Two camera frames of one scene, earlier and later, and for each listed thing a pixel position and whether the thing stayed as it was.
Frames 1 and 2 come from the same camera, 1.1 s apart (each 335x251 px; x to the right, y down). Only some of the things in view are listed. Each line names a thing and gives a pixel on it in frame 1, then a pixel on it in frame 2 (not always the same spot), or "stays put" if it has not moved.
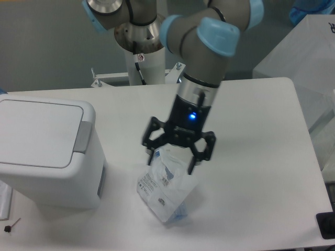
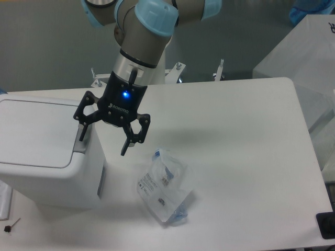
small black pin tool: (8, 228) stays put
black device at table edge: (326, 223) stays put
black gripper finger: (210, 138) → (132, 138)
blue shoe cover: (300, 8) stays put
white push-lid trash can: (51, 150) stays put
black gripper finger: (154, 124) → (89, 98)
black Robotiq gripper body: (187, 122) → (121, 100)
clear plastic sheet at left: (6, 200) stays put
